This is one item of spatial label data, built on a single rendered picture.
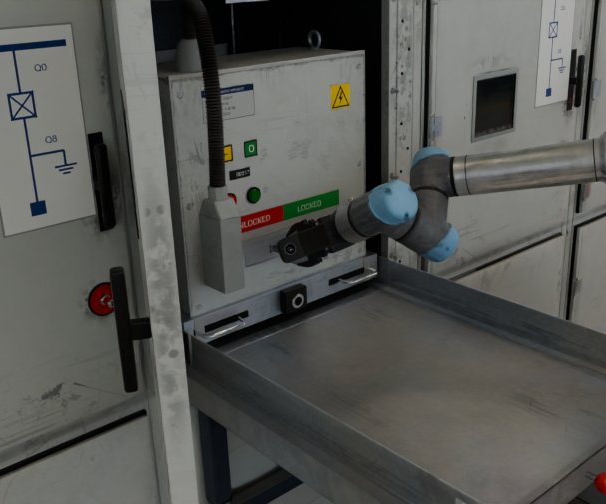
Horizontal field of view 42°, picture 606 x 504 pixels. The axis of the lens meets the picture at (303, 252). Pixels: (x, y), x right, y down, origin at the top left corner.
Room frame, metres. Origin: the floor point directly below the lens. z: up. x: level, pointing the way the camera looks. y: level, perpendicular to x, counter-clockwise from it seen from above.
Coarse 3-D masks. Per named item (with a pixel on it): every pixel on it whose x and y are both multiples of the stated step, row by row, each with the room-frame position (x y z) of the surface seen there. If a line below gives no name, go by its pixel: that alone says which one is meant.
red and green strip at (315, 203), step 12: (336, 192) 1.66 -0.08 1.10; (288, 204) 1.57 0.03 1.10; (300, 204) 1.59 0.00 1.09; (312, 204) 1.61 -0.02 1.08; (324, 204) 1.63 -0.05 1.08; (336, 204) 1.66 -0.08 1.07; (252, 216) 1.51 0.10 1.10; (264, 216) 1.53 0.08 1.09; (276, 216) 1.55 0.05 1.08; (288, 216) 1.57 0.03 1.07; (252, 228) 1.51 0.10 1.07
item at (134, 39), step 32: (128, 0) 0.71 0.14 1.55; (128, 32) 0.70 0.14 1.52; (128, 64) 0.70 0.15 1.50; (128, 96) 0.70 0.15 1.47; (128, 128) 0.74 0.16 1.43; (160, 128) 0.71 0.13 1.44; (128, 160) 1.01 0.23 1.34; (160, 160) 0.71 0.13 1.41; (160, 192) 0.71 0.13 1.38; (160, 224) 0.71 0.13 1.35; (160, 256) 0.71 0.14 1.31; (160, 288) 0.71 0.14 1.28; (128, 320) 0.73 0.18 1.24; (160, 320) 0.70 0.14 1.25; (128, 352) 0.73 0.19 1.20; (160, 352) 0.70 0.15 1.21; (128, 384) 0.73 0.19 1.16; (160, 384) 0.70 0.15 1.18; (160, 416) 0.79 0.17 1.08; (192, 448) 0.71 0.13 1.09; (192, 480) 0.71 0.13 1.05
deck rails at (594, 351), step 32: (384, 288) 1.69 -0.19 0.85; (416, 288) 1.64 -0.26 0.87; (448, 288) 1.57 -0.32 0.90; (480, 320) 1.50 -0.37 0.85; (512, 320) 1.44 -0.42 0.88; (544, 320) 1.38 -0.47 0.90; (192, 352) 1.34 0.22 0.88; (544, 352) 1.34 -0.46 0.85; (576, 352) 1.33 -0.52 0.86; (224, 384) 1.26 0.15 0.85; (256, 384) 1.19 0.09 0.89; (288, 416) 1.12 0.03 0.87; (320, 416) 1.06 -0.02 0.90; (320, 448) 1.06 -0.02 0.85; (352, 448) 1.01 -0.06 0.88; (384, 448) 0.96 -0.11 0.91; (384, 480) 0.95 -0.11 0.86; (416, 480) 0.91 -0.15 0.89
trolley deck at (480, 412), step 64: (320, 320) 1.53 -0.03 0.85; (384, 320) 1.52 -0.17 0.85; (448, 320) 1.51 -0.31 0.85; (192, 384) 1.29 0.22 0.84; (320, 384) 1.26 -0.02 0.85; (384, 384) 1.25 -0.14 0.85; (448, 384) 1.24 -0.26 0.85; (512, 384) 1.24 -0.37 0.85; (576, 384) 1.23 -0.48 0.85; (256, 448) 1.14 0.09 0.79; (448, 448) 1.05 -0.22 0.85; (512, 448) 1.04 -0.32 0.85; (576, 448) 1.03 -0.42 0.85
